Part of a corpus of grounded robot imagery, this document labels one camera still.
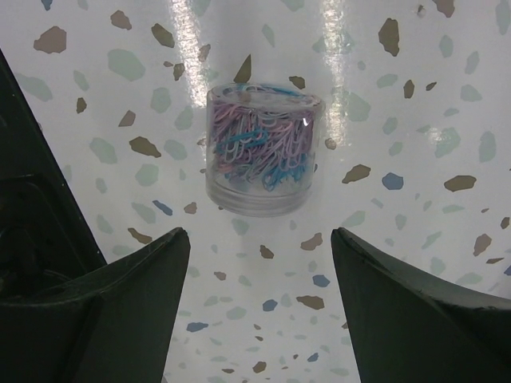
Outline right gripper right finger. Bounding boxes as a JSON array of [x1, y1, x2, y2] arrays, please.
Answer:
[[331, 227, 510, 382]]

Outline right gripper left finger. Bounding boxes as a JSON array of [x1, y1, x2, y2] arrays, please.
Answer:
[[1, 228, 190, 382]]

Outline clear box of clips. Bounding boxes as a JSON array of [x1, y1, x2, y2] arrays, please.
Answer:
[[205, 83, 325, 217]]

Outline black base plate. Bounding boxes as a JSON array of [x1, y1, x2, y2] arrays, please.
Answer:
[[1, 58, 106, 299]]

